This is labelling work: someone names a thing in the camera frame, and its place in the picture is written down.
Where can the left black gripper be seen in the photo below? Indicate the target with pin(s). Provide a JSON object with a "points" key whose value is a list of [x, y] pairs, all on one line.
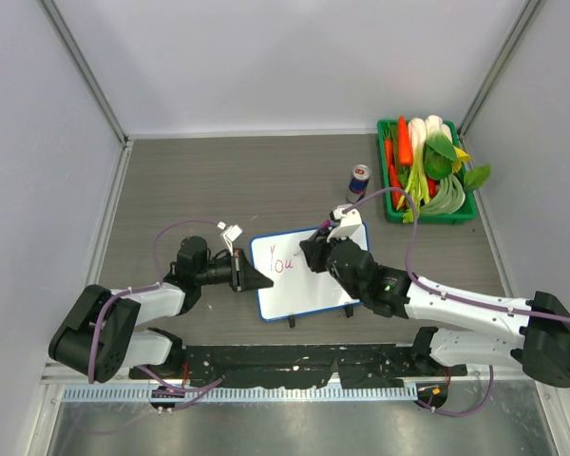
{"points": [[243, 275]]}

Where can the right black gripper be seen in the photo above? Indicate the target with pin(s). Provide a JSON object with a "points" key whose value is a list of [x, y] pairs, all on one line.
{"points": [[316, 248]]}

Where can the blue framed whiteboard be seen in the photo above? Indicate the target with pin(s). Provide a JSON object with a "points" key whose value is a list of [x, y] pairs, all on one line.
{"points": [[296, 290]]}

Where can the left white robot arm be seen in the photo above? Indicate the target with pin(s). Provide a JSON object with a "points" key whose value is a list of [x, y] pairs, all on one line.
{"points": [[98, 337]]}

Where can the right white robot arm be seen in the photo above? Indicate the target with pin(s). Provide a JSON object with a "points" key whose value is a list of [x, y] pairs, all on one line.
{"points": [[530, 334]]}

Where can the blue silver energy drink can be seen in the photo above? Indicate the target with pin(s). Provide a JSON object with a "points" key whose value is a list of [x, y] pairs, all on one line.
{"points": [[358, 184]]}

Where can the small orange toy carrot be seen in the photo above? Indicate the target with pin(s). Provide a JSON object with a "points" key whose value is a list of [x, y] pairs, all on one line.
{"points": [[393, 177]]}

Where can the large orange toy carrot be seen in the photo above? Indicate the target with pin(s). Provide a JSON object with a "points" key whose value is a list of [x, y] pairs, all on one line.
{"points": [[404, 152]]}

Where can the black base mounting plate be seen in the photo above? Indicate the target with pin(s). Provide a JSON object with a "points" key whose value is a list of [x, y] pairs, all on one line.
{"points": [[360, 366]]}

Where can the pale green toy beans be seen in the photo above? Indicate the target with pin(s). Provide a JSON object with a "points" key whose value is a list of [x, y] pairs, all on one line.
{"points": [[449, 199]]}

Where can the green toy leafy vegetable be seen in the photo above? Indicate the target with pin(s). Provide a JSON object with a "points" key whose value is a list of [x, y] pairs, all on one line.
{"points": [[443, 159]]}

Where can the green plastic tray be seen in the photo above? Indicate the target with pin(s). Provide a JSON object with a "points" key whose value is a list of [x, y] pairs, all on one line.
{"points": [[467, 210]]}

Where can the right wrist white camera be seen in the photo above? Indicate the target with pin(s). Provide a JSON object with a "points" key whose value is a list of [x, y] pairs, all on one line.
{"points": [[345, 220]]}

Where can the wrist white camera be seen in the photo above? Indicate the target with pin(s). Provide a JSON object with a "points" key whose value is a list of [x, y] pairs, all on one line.
{"points": [[345, 220], [228, 235]]}

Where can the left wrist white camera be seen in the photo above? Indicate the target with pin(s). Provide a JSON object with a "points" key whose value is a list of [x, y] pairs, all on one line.
{"points": [[228, 235]]}

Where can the white slotted cable duct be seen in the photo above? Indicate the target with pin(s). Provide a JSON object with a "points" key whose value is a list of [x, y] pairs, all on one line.
{"points": [[126, 393]]}

